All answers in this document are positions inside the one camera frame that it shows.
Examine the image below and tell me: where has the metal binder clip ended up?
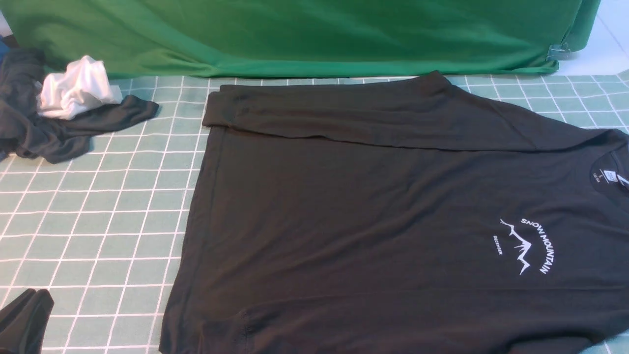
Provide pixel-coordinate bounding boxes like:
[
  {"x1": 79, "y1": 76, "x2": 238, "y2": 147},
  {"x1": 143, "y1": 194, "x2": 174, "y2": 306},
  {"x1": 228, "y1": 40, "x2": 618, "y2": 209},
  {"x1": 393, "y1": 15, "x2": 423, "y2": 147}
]
[{"x1": 546, "y1": 43, "x2": 572, "y2": 62}]

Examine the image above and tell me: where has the dark cloth corner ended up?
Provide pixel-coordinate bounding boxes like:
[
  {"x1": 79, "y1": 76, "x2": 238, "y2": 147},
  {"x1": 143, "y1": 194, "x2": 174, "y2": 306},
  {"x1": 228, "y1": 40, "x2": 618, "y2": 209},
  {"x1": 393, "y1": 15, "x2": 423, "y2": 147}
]
[{"x1": 0, "y1": 289, "x2": 54, "y2": 354}]

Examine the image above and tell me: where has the green checkered tablecloth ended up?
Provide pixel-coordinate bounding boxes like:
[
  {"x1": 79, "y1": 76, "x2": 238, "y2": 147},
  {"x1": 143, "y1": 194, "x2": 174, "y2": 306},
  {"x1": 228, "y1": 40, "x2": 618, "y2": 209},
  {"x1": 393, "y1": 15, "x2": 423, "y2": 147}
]
[{"x1": 1, "y1": 72, "x2": 628, "y2": 354}]

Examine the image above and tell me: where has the green backdrop cloth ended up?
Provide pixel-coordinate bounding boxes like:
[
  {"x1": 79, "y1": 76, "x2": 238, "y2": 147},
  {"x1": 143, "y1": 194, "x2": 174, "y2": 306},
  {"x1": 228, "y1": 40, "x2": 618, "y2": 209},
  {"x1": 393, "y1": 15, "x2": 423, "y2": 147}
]
[{"x1": 1, "y1": 0, "x2": 600, "y2": 78}]

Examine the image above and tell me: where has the gray long-sleeved shirt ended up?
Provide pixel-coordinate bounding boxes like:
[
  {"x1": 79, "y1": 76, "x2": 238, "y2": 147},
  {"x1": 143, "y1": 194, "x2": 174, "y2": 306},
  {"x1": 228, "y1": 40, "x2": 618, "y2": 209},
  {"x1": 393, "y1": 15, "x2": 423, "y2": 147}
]
[{"x1": 159, "y1": 72, "x2": 629, "y2": 354}]

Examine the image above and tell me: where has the white crumpled cloth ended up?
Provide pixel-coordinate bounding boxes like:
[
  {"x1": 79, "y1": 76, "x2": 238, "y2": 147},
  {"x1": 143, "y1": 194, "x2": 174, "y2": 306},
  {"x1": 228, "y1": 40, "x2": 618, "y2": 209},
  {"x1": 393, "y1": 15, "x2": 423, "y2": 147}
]
[{"x1": 37, "y1": 55, "x2": 123, "y2": 119}]

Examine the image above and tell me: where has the dark crumpled garment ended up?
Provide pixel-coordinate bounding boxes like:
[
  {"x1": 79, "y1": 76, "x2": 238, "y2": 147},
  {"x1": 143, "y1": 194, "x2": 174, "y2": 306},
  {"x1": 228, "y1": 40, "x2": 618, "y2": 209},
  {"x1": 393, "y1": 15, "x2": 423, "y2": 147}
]
[{"x1": 0, "y1": 48, "x2": 159, "y2": 164}]

